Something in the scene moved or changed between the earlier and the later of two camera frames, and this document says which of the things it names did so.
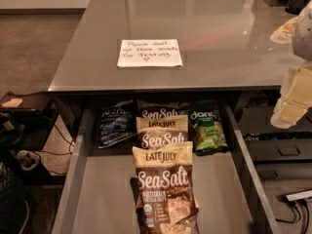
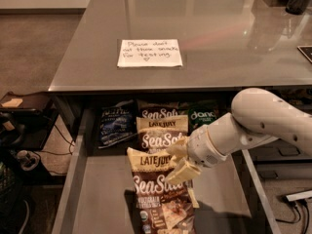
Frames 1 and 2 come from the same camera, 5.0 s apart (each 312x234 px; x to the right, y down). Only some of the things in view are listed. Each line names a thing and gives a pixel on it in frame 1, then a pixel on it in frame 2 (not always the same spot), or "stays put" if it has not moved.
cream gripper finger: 288,113 -> 183,172
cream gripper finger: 296,86 -> 179,149
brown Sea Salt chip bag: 155,131 stays put
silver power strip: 299,196 stays put
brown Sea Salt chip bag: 148,108 stays put
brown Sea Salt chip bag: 167,199 stays put
